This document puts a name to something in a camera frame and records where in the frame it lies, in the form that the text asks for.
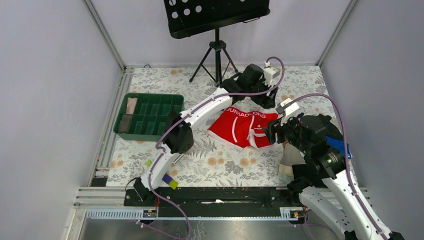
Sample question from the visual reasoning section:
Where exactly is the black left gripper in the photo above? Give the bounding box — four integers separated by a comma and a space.
246, 75, 277, 108

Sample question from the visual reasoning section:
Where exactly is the green plastic divided tray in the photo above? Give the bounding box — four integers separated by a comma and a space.
113, 92, 185, 142

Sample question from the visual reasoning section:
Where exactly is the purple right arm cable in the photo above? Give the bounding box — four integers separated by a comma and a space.
281, 92, 392, 240

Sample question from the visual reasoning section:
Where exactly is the red underwear white trim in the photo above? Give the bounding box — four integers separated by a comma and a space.
207, 106, 279, 151

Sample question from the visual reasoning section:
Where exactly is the purple and green block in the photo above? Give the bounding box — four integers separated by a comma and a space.
162, 174, 179, 190

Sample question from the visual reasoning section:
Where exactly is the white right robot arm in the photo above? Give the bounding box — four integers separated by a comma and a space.
263, 114, 404, 240

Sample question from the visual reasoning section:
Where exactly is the black music stand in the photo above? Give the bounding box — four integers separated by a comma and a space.
163, 0, 271, 84

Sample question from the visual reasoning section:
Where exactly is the grey rolled cloth in tray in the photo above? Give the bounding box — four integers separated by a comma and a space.
117, 114, 133, 134

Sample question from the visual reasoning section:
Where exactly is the beige grey garment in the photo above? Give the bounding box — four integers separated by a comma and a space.
278, 141, 306, 177

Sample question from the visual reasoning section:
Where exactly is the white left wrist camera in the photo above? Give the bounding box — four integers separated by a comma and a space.
263, 61, 281, 87

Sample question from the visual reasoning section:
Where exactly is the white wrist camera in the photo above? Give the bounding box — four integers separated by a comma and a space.
275, 98, 300, 125
263, 61, 281, 87

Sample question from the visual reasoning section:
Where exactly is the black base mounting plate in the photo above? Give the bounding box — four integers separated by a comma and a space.
123, 187, 306, 219

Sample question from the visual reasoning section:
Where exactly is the floral patterned table mat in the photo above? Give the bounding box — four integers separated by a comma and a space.
106, 66, 338, 187

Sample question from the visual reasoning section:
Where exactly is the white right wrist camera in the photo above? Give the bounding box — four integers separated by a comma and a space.
275, 98, 300, 125

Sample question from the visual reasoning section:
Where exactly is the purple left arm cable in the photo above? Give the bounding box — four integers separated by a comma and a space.
135, 56, 286, 240

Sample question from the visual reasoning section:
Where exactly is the black garment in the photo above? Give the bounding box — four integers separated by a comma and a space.
292, 164, 321, 184

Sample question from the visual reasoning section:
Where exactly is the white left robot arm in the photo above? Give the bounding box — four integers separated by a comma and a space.
133, 62, 284, 206

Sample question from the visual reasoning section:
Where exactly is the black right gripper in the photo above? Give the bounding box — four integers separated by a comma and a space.
261, 111, 311, 154

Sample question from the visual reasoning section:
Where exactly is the pink rolled cloth in tray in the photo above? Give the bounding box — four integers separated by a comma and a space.
125, 97, 138, 115

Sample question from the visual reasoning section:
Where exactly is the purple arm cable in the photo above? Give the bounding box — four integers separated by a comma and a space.
281, 92, 392, 240
135, 56, 286, 240

